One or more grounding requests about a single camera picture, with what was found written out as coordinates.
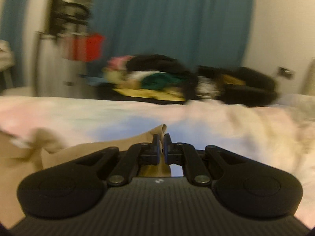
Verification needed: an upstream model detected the tan printed t-shirt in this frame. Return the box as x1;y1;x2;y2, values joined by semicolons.
1;125;167;226

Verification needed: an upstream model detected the pile of mixed clothes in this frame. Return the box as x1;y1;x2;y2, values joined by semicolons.
97;54;199;104

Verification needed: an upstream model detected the dark armchair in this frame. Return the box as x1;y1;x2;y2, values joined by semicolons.
198;65;278;107

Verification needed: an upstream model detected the pastel tie-dye duvet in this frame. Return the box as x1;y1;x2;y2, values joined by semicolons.
1;94;314;228

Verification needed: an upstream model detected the red bag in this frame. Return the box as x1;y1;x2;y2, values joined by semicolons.
62;33;105;62

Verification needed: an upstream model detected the blue curtain right panel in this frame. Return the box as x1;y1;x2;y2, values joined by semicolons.
87;0;253;77

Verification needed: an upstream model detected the blue curtain panel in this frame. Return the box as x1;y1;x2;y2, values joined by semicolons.
87;0;253;77
1;0;28;87

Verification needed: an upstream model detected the quilted beige headboard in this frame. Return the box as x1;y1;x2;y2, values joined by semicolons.
302;58;315;96

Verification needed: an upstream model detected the white dressing table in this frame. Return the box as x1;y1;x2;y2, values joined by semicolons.
0;40;15;89

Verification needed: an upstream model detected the blue curtain left panel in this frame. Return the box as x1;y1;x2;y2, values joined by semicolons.
1;0;28;87

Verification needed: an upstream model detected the wall socket with charger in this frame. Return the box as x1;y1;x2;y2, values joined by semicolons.
277;67;295;79

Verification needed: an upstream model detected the silver tripod with camera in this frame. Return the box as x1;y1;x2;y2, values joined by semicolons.
49;0;90;62

